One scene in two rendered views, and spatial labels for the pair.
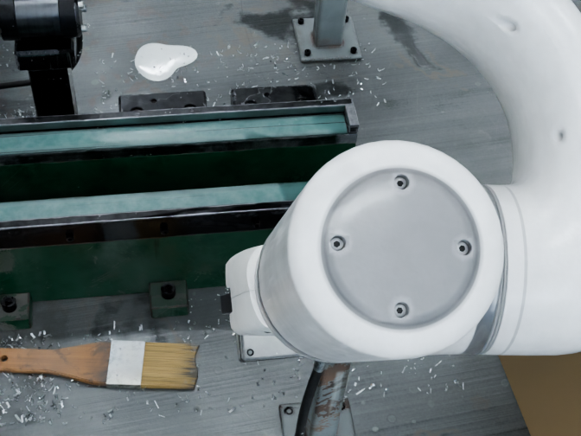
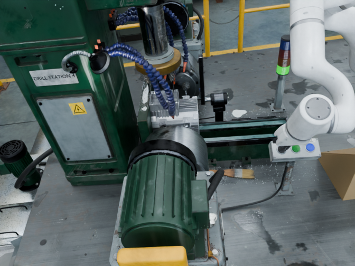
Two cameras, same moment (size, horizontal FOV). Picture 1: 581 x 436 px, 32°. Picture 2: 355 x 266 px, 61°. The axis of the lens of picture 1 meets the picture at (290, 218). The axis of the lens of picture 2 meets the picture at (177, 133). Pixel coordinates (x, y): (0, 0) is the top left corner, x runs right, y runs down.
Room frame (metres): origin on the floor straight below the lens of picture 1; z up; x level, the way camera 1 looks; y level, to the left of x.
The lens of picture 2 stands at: (-0.42, 0.12, 1.88)
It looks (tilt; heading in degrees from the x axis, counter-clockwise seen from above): 42 degrees down; 18
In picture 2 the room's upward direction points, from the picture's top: 8 degrees counter-clockwise
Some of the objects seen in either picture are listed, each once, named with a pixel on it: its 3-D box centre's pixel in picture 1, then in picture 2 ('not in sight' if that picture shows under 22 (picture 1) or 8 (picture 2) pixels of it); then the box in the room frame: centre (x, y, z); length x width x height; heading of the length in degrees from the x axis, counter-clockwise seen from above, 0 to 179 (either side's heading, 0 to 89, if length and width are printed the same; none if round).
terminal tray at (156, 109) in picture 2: not in sight; (165, 103); (0.58, 0.48, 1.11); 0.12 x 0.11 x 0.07; 102
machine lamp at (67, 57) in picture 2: not in sight; (84, 62); (0.31, 0.61, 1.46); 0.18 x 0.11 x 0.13; 102
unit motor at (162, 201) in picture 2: not in sight; (180, 231); (-0.03, 0.27, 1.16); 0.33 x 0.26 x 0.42; 12
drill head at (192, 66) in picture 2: not in sight; (176, 75); (0.91, 0.51, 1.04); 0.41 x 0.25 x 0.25; 12
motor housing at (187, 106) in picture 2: not in sight; (176, 120); (0.59, 0.44, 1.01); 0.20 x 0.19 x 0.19; 102
